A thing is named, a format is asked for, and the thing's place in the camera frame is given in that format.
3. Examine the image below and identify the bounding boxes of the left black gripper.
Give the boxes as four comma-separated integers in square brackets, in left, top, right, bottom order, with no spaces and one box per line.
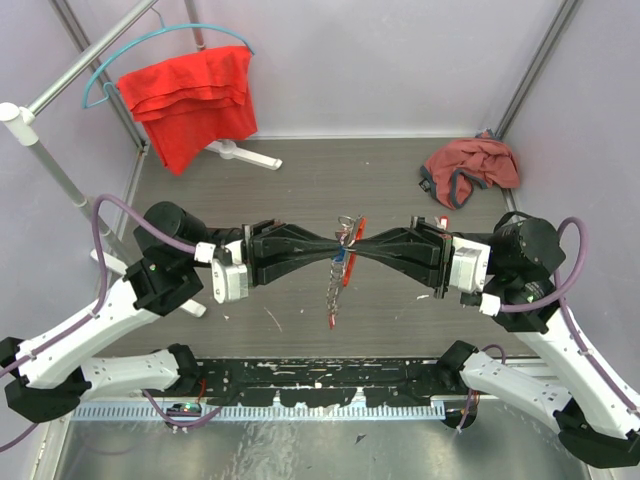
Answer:
[208,219,344,290]

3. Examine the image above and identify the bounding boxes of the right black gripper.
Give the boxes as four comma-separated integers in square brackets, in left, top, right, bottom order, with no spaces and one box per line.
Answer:
[344,213,486,294]

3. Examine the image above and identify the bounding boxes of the metal key organizer red handle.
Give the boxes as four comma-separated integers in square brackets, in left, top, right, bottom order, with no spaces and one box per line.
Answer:
[323,214,369,330]

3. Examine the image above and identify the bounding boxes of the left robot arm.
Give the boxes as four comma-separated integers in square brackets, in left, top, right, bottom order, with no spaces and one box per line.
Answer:
[1,202,340,423]

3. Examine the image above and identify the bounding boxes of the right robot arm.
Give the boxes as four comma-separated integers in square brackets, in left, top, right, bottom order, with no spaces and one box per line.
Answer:
[342,212,639,469]

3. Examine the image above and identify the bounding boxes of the pink shirt grey trim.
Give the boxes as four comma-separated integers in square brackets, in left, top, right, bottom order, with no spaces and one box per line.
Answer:
[419,131,521,210]

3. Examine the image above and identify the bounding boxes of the red cloth on hanger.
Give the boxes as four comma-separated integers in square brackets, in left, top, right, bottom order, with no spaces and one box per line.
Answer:
[117,46,258,175]

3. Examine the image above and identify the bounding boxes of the teal clothes hanger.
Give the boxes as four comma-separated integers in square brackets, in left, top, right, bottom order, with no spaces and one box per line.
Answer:
[81,6,255,109]

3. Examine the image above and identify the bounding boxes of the white clothes rack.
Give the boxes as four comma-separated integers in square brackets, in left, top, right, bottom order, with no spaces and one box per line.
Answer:
[1,1,291,336]

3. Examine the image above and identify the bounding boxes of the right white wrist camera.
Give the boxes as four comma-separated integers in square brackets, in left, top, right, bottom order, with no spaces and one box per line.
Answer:
[449,237,501,317]

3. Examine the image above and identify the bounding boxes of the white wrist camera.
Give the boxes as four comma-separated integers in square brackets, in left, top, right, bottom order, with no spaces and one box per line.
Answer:
[194,240,249,304]
[449,237,501,317]

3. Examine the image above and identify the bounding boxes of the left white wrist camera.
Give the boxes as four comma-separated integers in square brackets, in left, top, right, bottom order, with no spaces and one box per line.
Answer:
[194,240,249,304]

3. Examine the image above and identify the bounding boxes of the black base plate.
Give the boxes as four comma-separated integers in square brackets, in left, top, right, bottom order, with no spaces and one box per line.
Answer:
[198,357,467,408]

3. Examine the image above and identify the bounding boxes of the white cable duct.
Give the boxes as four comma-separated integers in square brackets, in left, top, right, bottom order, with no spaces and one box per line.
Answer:
[71,401,446,422]

